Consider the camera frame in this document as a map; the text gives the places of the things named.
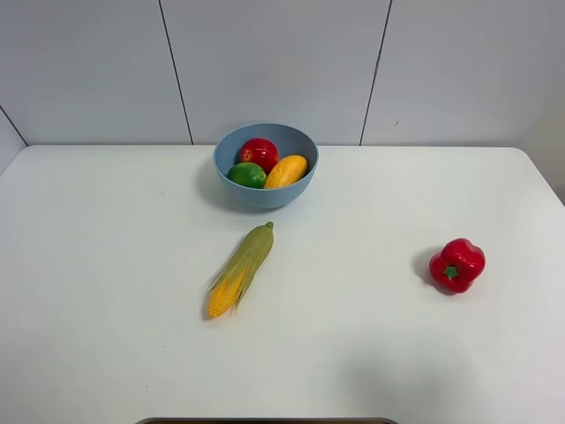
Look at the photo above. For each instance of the yellow mango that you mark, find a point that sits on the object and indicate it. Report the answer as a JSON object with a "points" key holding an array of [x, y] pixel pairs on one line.
{"points": [[286, 172]]}

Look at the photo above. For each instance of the green lime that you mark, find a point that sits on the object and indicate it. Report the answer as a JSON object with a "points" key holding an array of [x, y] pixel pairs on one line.
{"points": [[247, 174]]}

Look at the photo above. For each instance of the red apple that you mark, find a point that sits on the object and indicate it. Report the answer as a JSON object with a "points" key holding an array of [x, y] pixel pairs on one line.
{"points": [[260, 151]]}

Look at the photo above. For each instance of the blue plastic bowl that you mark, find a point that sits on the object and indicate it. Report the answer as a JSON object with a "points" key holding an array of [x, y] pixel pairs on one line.
{"points": [[288, 140]]}

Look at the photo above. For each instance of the corn cob with husk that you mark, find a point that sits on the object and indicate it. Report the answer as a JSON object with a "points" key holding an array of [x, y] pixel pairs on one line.
{"points": [[231, 284]]}

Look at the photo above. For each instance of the red bell pepper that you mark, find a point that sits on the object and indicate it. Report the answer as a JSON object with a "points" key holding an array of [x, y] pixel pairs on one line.
{"points": [[457, 265]]}

